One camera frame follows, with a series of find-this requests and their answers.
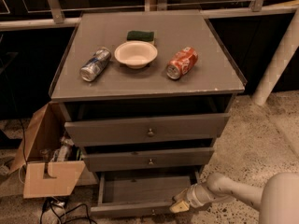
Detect silver white gripper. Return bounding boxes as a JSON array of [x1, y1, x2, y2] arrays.
[[170, 184, 215, 213]]

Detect grey bottom drawer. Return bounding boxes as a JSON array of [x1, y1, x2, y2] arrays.
[[91, 167, 199, 217]]

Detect grey drawer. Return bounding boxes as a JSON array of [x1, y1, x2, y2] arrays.
[[91, 167, 199, 217], [83, 147, 214, 172], [65, 113, 230, 147]]

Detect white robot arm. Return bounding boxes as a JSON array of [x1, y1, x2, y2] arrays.
[[170, 173, 299, 224]]

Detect grey top drawer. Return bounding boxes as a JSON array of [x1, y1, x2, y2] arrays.
[[65, 113, 230, 147]]

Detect grey middle drawer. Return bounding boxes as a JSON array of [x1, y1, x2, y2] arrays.
[[83, 147, 214, 172]]

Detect grey drawer cabinet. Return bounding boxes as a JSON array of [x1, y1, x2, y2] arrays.
[[49, 10, 248, 191]]

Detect bottles inside cardboard box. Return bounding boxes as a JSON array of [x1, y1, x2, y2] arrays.
[[39, 136, 82, 162]]

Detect red soda can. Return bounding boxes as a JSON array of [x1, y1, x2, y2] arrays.
[[166, 47, 198, 80]]

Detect white paper bowl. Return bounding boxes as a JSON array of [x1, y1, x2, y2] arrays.
[[114, 41, 158, 69]]

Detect brown cardboard box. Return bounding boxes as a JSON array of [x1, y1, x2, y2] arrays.
[[9, 103, 85, 199]]

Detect blue silver soda can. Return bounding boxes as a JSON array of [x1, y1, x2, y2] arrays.
[[79, 47, 111, 82]]

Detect green sponge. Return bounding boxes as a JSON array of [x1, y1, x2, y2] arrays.
[[126, 30, 154, 44]]

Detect white diagonal pole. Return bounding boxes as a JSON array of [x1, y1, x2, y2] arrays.
[[251, 8, 299, 105]]

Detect metal railing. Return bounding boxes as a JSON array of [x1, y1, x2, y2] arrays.
[[0, 0, 299, 31]]

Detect black cables on floor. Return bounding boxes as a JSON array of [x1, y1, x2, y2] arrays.
[[38, 197, 99, 224]]

